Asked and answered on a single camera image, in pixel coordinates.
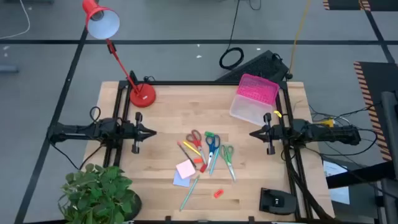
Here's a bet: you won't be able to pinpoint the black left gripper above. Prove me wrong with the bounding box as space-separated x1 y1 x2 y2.
129 111 157 155

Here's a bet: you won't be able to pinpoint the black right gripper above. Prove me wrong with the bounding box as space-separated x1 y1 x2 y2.
249 112 289 156

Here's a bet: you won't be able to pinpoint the green-handled scissors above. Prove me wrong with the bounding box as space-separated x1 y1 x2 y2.
219 144 236 182

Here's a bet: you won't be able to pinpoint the dark pencil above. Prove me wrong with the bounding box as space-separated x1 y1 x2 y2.
177 141 197 169

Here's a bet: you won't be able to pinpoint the clear pencil box pink lid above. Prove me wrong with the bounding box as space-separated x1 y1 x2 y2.
229 73 280 127

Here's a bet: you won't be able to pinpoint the yellow highlighter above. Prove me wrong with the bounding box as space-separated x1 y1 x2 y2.
182 141 202 157

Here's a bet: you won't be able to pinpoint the blue-handled scissors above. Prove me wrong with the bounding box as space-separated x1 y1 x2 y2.
205 134 221 170

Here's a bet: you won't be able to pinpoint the pink sticky note pad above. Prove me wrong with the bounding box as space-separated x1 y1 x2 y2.
175 159 197 180

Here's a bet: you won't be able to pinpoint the red-handled scissors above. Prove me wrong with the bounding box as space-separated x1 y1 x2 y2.
185 129 208 165

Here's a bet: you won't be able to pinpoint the teal pencil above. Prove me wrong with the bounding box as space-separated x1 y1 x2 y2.
208 148 220 175
179 174 201 212

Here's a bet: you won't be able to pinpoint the lavender sticky note pad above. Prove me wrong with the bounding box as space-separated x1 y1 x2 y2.
172 170 192 188

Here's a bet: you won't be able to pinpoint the red desk lamp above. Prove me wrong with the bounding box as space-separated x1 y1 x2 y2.
81 0 157 108

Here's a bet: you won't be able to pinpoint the black keyboard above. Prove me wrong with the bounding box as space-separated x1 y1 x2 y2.
215 49 290 83

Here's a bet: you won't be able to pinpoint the green potted plant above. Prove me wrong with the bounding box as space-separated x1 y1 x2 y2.
57 163 143 224

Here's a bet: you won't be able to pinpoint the white paper sheet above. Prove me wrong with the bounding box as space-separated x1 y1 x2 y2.
322 160 351 205

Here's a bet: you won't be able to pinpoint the black stand beam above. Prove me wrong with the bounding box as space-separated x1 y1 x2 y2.
326 161 396 189

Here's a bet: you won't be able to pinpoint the black hazard-striped floor mat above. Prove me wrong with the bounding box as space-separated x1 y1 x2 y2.
358 0 398 12
322 0 363 11
353 61 398 162

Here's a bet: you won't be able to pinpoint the grey floor bar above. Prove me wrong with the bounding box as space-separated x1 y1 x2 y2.
0 64 19 74

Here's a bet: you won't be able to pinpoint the black aluminium table frame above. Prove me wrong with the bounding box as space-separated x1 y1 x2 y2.
102 80 336 224

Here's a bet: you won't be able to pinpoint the black cable bundle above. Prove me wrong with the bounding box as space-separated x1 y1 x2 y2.
281 139 332 222

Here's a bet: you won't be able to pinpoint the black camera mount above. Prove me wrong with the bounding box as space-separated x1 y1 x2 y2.
259 187 297 215

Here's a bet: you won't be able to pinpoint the black coiled cable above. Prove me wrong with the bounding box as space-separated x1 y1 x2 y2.
219 0 245 71

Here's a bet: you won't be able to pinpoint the yellow cable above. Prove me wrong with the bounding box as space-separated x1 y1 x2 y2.
288 0 312 75

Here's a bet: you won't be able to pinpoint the grey metal post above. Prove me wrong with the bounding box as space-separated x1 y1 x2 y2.
381 90 398 224

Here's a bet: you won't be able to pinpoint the white floor cable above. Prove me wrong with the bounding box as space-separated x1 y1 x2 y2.
0 0 31 40

